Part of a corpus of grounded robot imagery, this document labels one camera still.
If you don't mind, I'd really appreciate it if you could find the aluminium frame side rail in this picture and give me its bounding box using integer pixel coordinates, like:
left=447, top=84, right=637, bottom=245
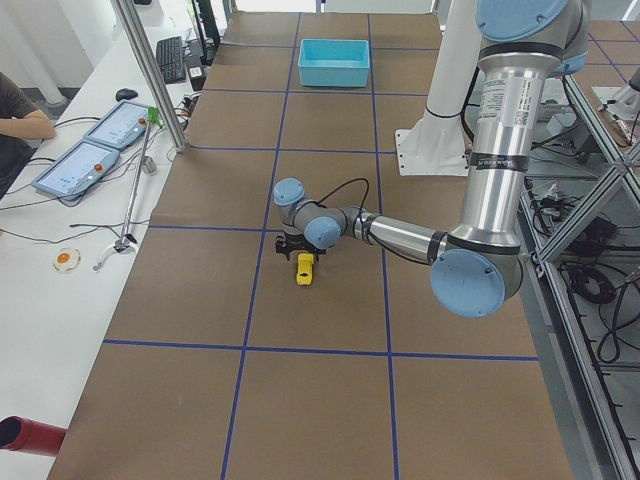
left=518, top=64, right=639, bottom=479

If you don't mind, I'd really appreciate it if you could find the black keyboard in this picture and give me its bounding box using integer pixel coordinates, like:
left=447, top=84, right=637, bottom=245
left=155, top=36, right=186, bottom=84

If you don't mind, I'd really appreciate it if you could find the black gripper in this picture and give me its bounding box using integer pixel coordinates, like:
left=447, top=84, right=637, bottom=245
left=275, top=232, right=325, bottom=264

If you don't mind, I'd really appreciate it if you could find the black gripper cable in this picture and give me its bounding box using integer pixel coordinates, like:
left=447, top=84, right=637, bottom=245
left=314, top=178, right=372, bottom=214

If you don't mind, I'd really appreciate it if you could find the silver grabber stick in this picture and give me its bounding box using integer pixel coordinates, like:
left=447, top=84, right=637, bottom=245
left=93, top=107, right=162, bottom=272

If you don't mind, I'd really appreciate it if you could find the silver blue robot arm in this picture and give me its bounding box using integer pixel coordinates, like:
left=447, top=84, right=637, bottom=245
left=273, top=1, right=591, bottom=318

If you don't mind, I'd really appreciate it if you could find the red cylinder tube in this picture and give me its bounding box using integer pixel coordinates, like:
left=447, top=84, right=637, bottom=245
left=1, top=416, right=67, bottom=457

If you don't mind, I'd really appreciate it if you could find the black cable bundle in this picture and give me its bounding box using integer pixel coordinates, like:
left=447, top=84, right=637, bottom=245
left=524, top=179, right=640, bottom=366

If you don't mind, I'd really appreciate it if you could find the fried egg toy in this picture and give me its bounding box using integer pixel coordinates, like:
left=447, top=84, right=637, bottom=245
left=52, top=248, right=81, bottom=273

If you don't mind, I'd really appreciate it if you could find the black computer mouse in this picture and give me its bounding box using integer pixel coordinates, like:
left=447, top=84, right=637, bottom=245
left=115, top=88, right=138, bottom=102

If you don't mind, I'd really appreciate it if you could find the near blue teach pendant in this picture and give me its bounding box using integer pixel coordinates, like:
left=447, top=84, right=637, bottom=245
left=31, top=140, right=120, bottom=200

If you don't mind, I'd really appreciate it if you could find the person in dark shirt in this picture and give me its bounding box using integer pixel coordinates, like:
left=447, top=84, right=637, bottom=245
left=1, top=73, right=55, bottom=197

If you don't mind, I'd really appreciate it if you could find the blue teach pendant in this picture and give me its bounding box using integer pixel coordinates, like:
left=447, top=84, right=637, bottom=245
left=84, top=100, right=149, bottom=151
left=31, top=140, right=120, bottom=200

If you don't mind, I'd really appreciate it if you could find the aluminium frame post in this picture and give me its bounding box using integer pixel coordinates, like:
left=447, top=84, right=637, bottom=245
left=111, top=0, right=187, bottom=152

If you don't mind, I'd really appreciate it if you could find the far blue teach pendant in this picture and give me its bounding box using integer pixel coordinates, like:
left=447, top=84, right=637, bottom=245
left=84, top=100, right=149, bottom=151

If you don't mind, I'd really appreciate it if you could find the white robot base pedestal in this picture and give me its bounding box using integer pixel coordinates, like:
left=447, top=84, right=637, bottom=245
left=395, top=0, right=481, bottom=176

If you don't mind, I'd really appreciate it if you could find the light blue plastic bin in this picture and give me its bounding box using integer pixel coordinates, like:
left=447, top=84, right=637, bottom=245
left=298, top=39, right=370, bottom=88

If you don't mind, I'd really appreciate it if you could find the yellow beetle toy car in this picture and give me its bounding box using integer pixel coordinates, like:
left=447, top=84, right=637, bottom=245
left=296, top=253, right=315, bottom=286

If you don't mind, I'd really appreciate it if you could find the small silver metal weight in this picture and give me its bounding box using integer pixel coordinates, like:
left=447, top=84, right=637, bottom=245
left=141, top=156, right=157, bottom=175

